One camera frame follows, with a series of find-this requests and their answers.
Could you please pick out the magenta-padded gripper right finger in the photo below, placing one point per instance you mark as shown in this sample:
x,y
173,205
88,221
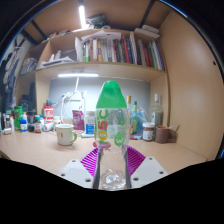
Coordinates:
x,y
150,170

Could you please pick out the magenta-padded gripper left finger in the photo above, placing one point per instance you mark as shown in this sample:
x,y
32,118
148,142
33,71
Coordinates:
x,y
75,170

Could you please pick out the clear bottle with green cap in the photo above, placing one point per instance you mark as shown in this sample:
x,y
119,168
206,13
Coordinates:
x,y
111,96

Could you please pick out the brown mug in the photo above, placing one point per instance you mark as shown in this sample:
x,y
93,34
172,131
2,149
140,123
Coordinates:
x,y
162,135

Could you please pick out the brown jar with white lid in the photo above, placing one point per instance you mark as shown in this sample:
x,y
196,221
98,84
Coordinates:
x,y
148,131

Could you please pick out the blue and white carton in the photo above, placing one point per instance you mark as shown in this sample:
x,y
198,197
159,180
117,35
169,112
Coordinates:
x,y
89,125

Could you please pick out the blue plastic bag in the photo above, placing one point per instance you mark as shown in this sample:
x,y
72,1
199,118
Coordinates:
x,y
143,118

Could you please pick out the slim green-capped bottle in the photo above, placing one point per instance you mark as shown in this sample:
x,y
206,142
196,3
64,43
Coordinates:
x,y
134,120

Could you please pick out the clear glass bottle white cap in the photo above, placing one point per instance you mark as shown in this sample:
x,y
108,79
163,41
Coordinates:
x,y
156,115

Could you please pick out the dark bottle with red label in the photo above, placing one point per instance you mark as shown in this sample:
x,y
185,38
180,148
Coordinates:
x,y
37,126

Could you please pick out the red and white canister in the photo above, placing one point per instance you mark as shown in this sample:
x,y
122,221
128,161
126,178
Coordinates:
x,y
48,115

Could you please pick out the white bottle with blue cap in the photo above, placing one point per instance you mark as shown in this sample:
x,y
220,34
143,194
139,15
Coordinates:
x,y
23,125

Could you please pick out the green plastic container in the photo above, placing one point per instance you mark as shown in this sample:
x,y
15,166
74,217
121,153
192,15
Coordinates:
x,y
18,116

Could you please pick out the white LED light bar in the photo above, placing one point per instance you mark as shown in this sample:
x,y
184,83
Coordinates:
x,y
78,75

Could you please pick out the wooden shelf unit with books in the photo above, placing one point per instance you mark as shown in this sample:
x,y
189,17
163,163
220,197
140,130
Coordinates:
x,y
110,69

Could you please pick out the ceiling light tube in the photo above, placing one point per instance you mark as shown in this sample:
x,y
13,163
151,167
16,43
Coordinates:
x,y
82,16

